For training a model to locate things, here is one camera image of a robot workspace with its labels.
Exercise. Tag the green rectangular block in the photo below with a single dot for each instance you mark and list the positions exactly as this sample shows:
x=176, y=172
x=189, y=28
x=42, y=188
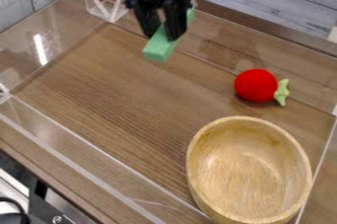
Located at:
x=159, y=47

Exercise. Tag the light wooden bowl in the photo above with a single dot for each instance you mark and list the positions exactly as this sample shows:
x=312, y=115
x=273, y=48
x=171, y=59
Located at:
x=248, y=171

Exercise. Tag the red plush tomato toy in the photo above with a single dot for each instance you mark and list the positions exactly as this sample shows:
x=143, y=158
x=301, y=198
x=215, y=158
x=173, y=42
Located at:
x=257, y=86

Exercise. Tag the clear acrylic tray walls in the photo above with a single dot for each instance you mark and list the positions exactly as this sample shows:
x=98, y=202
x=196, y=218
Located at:
x=98, y=120

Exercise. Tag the clear acrylic corner bracket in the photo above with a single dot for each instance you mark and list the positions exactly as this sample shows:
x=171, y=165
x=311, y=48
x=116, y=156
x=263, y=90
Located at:
x=107, y=10

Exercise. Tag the black table leg bracket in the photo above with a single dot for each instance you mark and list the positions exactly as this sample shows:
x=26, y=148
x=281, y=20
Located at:
x=40, y=208

